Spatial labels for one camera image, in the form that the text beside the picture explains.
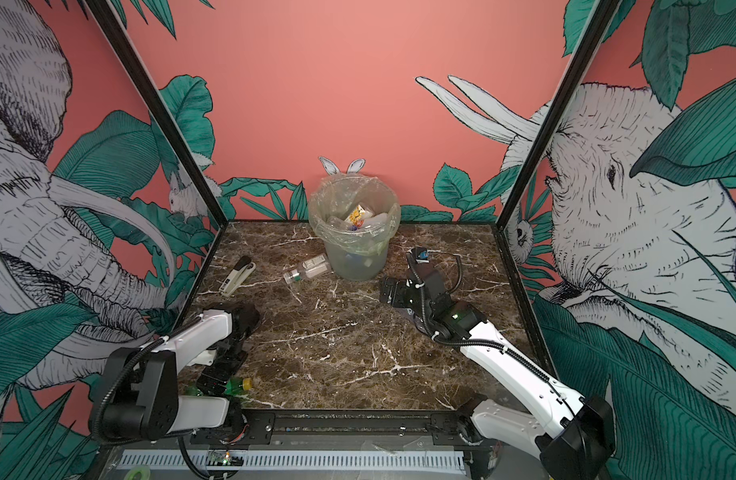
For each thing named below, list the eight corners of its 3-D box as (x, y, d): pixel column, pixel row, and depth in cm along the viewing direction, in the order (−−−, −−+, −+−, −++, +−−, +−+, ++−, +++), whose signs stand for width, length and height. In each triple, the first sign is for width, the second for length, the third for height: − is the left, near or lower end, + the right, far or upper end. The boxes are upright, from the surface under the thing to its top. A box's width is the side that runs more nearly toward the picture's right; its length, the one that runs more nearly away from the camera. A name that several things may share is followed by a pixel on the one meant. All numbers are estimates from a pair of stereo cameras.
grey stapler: (221, 295, 101) (215, 287, 97) (247, 263, 110) (242, 255, 106) (231, 299, 100) (226, 291, 96) (257, 266, 109) (253, 258, 105)
